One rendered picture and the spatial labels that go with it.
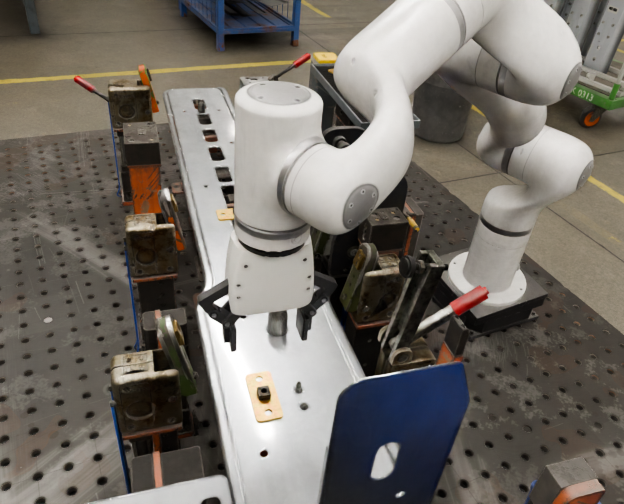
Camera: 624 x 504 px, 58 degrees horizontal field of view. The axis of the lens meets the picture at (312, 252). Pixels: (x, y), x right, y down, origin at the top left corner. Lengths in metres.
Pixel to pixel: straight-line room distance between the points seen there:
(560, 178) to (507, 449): 0.54
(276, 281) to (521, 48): 0.44
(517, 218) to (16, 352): 1.11
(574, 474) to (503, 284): 0.88
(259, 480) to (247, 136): 0.42
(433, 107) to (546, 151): 2.79
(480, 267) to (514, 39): 0.69
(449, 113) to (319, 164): 3.48
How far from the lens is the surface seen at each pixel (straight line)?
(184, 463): 0.79
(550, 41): 0.84
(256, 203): 0.56
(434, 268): 0.73
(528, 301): 1.46
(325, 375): 0.85
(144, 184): 1.45
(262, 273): 0.63
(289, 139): 0.53
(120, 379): 0.80
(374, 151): 0.52
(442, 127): 4.01
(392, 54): 0.62
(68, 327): 1.40
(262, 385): 0.83
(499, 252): 1.35
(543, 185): 1.22
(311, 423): 0.80
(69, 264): 1.58
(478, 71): 0.89
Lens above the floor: 1.64
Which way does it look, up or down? 36 degrees down
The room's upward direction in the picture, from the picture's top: 6 degrees clockwise
